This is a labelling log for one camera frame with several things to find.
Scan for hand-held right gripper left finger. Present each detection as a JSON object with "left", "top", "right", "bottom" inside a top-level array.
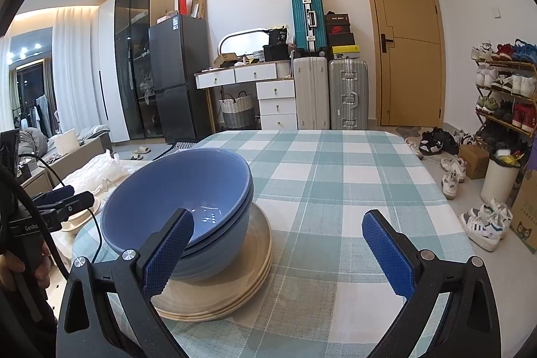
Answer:
[{"left": 56, "top": 208, "right": 196, "bottom": 358}]

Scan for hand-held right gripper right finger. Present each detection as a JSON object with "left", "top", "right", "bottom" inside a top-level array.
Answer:
[{"left": 361, "top": 209, "right": 502, "bottom": 358}]

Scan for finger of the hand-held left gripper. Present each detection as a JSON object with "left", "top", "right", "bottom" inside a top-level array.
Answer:
[
  {"left": 29, "top": 185, "right": 76, "bottom": 210},
  {"left": 38, "top": 192, "right": 95, "bottom": 222}
]

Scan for light blue bowl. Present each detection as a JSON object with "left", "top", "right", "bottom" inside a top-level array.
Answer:
[{"left": 168, "top": 194, "right": 255, "bottom": 281}]

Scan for large beige plate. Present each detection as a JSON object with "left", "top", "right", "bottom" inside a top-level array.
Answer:
[{"left": 151, "top": 257, "right": 271, "bottom": 323}]

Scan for small beige plate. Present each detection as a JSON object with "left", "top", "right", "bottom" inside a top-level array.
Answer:
[{"left": 165, "top": 205, "right": 273, "bottom": 298}]

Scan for person's left hand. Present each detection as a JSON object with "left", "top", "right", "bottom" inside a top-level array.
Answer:
[{"left": 0, "top": 241, "right": 54, "bottom": 292}]

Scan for beige paper bowl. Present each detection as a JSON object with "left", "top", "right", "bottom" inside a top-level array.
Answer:
[{"left": 67, "top": 194, "right": 103, "bottom": 224}]

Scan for clear bubble wrap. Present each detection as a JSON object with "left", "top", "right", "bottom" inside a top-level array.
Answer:
[{"left": 67, "top": 150, "right": 145, "bottom": 199}]

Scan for beige sofa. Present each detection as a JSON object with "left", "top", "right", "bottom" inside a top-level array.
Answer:
[{"left": 19, "top": 125, "right": 112, "bottom": 191}]

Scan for white flat panel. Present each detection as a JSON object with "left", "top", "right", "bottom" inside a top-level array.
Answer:
[{"left": 54, "top": 129, "right": 80, "bottom": 155}]

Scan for hanging clothes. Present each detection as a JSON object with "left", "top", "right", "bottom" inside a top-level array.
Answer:
[{"left": 19, "top": 94, "right": 55, "bottom": 130}]

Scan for blue checked tablecloth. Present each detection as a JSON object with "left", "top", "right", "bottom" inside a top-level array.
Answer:
[{"left": 71, "top": 129, "right": 475, "bottom": 358}]

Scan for scattered sneakers group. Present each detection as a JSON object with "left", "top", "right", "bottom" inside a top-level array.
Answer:
[{"left": 405, "top": 127, "right": 515, "bottom": 254}]

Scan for person's dark clothing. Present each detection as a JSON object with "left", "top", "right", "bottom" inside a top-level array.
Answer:
[{"left": 0, "top": 287, "right": 57, "bottom": 358}]

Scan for black white patterned rug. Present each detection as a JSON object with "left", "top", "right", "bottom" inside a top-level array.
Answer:
[{"left": 161, "top": 140, "right": 198, "bottom": 157}]

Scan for white sheer curtain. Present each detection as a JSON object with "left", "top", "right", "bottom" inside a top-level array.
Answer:
[{"left": 52, "top": 3, "right": 101, "bottom": 136}]

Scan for small brown cardboard box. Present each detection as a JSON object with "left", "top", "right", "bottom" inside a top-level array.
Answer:
[{"left": 459, "top": 144, "right": 489, "bottom": 179}]

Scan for white trash bin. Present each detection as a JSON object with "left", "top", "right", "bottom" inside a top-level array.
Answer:
[{"left": 480, "top": 150, "right": 521, "bottom": 205}]

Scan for green printed cardboard box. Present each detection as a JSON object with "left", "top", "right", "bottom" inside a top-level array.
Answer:
[{"left": 509, "top": 173, "right": 537, "bottom": 254}]

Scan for woven grey white basket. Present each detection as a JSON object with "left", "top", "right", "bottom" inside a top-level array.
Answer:
[{"left": 218, "top": 92, "right": 256, "bottom": 129}]

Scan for dark glass cabinet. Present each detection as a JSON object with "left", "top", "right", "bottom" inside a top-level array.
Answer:
[{"left": 114, "top": 0, "right": 175, "bottom": 141}]

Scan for silver suitcase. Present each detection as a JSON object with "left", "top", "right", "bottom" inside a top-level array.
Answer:
[{"left": 328, "top": 58, "right": 370, "bottom": 131}]

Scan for dark grey refrigerator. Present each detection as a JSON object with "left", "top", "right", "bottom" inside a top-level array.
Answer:
[{"left": 148, "top": 15, "right": 210, "bottom": 144}]

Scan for purple bag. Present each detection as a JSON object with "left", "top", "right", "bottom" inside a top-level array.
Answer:
[{"left": 522, "top": 140, "right": 537, "bottom": 174}]

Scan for white suitcase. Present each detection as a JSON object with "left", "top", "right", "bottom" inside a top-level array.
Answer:
[{"left": 292, "top": 56, "right": 330, "bottom": 131}]

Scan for white dressing table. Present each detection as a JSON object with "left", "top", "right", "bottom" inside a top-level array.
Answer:
[{"left": 194, "top": 62, "right": 298, "bottom": 132}]

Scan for metal shoe rack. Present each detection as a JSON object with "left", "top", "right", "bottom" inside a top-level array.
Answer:
[{"left": 474, "top": 43, "right": 537, "bottom": 149}]

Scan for small open cardboard box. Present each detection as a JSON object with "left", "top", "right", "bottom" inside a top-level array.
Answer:
[{"left": 213, "top": 53, "right": 240, "bottom": 68}]

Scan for yellow black box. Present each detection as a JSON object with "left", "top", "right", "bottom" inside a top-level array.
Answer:
[{"left": 331, "top": 45, "right": 361, "bottom": 60}]

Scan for shelved shoe collection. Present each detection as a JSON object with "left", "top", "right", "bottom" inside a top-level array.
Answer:
[{"left": 471, "top": 41, "right": 537, "bottom": 147}]

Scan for tan wooden door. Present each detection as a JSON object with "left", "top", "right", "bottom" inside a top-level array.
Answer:
[{"left": 359, "top": 0, "right": 445, "bottom": 128}]

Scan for oval vanity mirror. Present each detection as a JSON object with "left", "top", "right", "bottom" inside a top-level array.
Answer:
[{"left": 219, "top": 29, "right": 269, "bottom": 57}]

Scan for teal suitcase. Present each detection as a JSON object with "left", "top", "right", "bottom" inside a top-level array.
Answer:
[{"left": 291, "top": 0, "right": 328, "bottom": 57}]

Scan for black cable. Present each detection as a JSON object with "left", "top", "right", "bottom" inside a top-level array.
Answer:
[{"left": 0, "top": 154, "right": 70, "bottom": 279}]

